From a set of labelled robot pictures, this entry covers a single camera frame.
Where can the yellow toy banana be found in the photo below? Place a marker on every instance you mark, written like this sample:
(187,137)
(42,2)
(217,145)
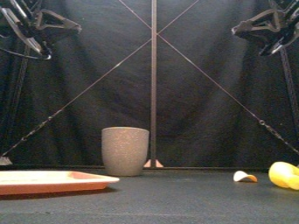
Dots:
(281,175)

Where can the black vertical strut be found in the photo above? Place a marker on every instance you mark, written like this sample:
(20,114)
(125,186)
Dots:
(289,84)
(17,96)

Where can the black cloth backdrop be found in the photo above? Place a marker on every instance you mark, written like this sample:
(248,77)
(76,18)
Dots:
(201,116)

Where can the grey speckled cup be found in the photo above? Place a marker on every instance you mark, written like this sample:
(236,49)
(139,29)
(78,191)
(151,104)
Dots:
(125,151)

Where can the small white orange peel piece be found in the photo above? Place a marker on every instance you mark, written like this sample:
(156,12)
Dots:
(241,176)

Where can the pink and orange rectangular tray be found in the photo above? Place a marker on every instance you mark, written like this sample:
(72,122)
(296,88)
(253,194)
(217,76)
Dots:
(46,182)

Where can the metal vertical frame post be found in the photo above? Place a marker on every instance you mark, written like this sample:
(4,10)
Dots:
(153,87)

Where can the grey corner bracket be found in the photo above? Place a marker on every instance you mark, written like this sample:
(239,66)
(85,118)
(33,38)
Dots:
(4,161)

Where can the pale post foot bracket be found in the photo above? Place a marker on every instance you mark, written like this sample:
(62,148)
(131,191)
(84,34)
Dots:
(153,164)

